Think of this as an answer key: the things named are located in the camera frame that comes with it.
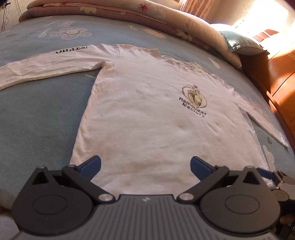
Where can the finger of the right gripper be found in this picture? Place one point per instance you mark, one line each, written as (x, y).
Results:
(279, 178)
(285, 197)

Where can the pink curtain right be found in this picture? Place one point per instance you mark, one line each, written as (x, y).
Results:
(201, 8)

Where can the blue floral bed sheet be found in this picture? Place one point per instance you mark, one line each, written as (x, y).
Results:
(40, 118)

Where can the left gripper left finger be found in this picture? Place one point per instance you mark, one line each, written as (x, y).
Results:
(57, 202)

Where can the white long sleeve shirt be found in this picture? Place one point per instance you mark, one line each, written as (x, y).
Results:
(149, 114)

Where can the blue grey pillow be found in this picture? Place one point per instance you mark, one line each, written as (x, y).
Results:
(238, 42)

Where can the wooden headboard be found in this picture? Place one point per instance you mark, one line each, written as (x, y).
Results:
(272, 72)

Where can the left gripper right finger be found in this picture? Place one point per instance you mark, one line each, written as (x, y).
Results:
(235, 202)

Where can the pink floral folded quilt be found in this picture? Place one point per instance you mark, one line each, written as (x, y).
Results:
(156, 16)

